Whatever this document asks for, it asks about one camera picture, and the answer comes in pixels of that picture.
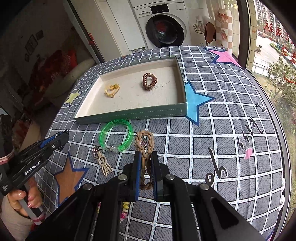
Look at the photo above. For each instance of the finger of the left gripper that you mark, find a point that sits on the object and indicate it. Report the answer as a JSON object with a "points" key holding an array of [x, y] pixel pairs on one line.
{"points": [[56, 142], [44, 143]]}

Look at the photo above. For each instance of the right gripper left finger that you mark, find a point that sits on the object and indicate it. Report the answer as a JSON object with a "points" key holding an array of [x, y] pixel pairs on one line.
{"points": [[136, 175]]}

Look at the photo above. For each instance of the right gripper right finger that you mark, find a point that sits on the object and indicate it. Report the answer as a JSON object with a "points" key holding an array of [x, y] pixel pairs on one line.
{"points": [[157, 178]]}

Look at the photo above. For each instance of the purple gem charm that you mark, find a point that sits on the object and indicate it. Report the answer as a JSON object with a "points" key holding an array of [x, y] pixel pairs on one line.
{"points": [[95, 151]]}

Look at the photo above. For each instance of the green jewelry tray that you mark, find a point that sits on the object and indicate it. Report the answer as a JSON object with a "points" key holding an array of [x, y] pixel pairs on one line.
{"points": [[152, 89]]}

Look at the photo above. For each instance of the green translucent bangle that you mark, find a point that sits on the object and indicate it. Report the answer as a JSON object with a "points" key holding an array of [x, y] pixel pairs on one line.
{"points": [[116, 136]]}

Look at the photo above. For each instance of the beige hair clip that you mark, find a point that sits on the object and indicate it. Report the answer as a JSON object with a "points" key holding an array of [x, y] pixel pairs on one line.
{"points": [[102, 160]]}

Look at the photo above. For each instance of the cream sofa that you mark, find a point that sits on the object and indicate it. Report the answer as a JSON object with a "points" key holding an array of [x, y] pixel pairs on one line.
{"points": [[63, 84]]}

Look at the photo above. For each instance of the red cushion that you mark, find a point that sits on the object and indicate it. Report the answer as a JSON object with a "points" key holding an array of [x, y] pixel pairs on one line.
{"points": [[60, 63]]}

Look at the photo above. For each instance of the checked blue grey tablecloth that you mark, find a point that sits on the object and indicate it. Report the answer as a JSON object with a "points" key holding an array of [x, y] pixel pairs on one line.
{"points": [[235, 145]]}

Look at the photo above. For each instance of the white washing machine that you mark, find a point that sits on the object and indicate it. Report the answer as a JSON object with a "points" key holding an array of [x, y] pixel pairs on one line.
{"points": [[163, 23]]}

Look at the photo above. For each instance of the brown round hanging item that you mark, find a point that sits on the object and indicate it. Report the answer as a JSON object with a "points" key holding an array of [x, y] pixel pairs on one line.
{"points": [[209, 32]]}

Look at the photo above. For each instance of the pink checked bag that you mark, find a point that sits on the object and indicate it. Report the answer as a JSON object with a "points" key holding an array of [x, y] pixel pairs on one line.
{"points": [[224, 29]]}

